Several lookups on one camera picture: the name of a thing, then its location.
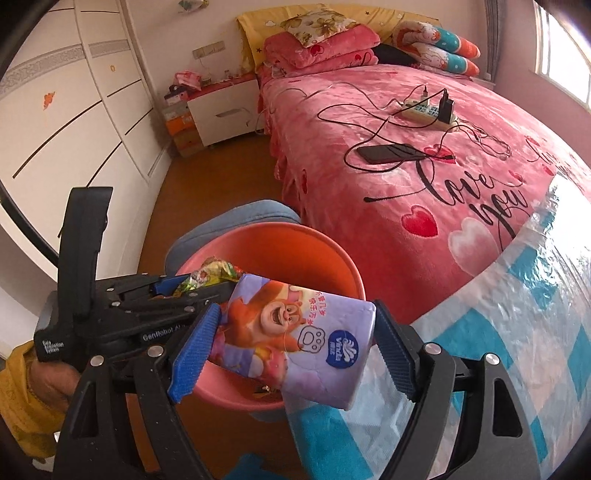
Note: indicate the white shoe box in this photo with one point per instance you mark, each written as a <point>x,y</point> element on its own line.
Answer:
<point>176,113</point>

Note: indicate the white nightstand red top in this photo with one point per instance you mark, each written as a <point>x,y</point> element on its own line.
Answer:
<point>221,115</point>

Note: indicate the colourful crinkled snack wrapper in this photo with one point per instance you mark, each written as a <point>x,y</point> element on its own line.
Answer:
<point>214,272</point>

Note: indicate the bed with pink heart cover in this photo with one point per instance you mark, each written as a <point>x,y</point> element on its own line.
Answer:
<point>369,194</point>

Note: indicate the cartoon print pillow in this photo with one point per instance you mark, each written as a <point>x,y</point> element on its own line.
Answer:
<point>443,60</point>
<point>438,39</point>

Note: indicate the yellow star print pillow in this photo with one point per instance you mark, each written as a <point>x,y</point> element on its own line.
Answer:
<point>251,37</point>

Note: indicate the person's left forearm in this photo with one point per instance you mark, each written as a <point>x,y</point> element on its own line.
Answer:
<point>23,406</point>

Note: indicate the pink plastic waste bin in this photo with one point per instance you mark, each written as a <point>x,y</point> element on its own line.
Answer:
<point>286,258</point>

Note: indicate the folded pink blanket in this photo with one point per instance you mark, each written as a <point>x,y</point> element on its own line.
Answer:
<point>318,57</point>

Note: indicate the black smartphone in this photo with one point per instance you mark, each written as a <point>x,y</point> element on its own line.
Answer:
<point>388,153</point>

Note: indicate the floral pillow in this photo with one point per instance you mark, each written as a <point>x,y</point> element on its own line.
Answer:
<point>318,27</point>

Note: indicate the blue checked tablecloth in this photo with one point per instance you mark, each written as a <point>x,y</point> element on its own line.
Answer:
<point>508,323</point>

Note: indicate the white power strip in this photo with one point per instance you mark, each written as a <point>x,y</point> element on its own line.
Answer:
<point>425,111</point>

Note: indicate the purple bear print tissue pack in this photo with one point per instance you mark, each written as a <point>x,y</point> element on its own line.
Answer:
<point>295,341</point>

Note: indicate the black cloth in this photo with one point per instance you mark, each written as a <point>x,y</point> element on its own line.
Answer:
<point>395,55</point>

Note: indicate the brown cardboard box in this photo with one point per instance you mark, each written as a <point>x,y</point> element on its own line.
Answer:
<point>188,145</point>

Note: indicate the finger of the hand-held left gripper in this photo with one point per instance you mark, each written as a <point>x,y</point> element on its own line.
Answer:
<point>203,297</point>
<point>168,285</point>

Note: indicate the dark shoe box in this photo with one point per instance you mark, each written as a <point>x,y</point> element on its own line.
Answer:
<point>176,94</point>

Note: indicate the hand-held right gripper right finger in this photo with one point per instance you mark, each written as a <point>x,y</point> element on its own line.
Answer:
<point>397,350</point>

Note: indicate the bright window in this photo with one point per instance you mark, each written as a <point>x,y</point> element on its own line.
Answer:
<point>568,46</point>

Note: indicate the paper wall ornament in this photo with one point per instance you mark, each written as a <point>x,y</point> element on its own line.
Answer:
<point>194,3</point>

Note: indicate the white wardrobe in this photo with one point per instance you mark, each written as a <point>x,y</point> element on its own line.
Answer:
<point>69,92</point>

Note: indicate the orange shoe box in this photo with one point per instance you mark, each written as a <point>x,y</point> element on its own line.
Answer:
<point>181,128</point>

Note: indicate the person's left hand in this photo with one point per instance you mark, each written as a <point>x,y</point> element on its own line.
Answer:
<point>51,383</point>

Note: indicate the pink item on nightstand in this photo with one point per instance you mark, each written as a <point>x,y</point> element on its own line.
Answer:
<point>187,79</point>

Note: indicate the black charger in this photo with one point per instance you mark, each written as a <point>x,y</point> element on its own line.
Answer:
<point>445,108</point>

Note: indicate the grey curtain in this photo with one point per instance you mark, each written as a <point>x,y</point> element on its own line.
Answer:
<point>496,37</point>

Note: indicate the blue plastic piece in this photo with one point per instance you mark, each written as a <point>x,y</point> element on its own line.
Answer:
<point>258,468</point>

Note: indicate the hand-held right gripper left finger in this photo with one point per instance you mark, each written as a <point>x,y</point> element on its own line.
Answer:
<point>194,355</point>

